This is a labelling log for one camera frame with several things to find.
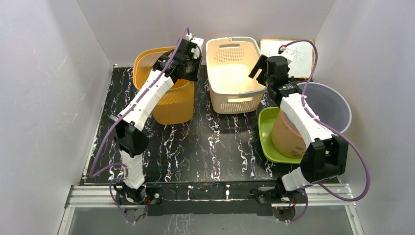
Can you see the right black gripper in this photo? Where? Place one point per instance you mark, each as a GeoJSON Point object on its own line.
{"type": "Point", "coordinates": [262, 65]}

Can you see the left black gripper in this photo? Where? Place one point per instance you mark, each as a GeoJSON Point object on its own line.
{"type": "Point", "coordinates": [194, 77]}

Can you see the cream perforated basket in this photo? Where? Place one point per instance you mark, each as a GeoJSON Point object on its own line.
{"type": "Point", "coordinates": [229, 63]}

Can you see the orange mesh basket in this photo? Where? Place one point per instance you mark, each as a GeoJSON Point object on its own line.
{"type": "Point", "coordinates": [176, 106]}

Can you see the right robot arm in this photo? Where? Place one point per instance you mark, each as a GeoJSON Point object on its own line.
{"type": "Point", "coordinates": [326, 152]}

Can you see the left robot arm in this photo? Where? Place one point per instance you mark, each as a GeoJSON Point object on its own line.
{"type": "Point", "coordinates": [168, 66]}

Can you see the small whiteboard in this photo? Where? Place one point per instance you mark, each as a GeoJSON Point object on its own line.
{"type": "Point", "coordinates": [303, 55]}

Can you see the green plastic tray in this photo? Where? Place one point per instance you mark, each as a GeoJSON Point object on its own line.
{"type": "Point", "coordinates": [267, 136]}

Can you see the grey and tan bucket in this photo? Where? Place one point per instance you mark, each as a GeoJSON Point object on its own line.
{"type": "Point", "coordinates": [331, 108]}

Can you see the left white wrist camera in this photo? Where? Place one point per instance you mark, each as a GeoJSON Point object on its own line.
{"type": "Point", "coordinates": [197, 51]}

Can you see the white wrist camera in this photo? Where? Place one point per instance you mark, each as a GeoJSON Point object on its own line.
{"type": "Point", "coordinates": [286, 53]}
{"type": "Point", "coordinates": [197, 51]}

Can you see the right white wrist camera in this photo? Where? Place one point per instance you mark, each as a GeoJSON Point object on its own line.
{"type": "Point", "coordinates": [286, 53]}

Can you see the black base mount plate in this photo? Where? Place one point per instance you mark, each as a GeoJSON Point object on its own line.
{"type": "Point", "coordinates": [264, 198]}

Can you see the aluminium rail frame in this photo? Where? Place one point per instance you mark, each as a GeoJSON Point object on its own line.
{"type": "Point", "coordinates": [100, 197]}

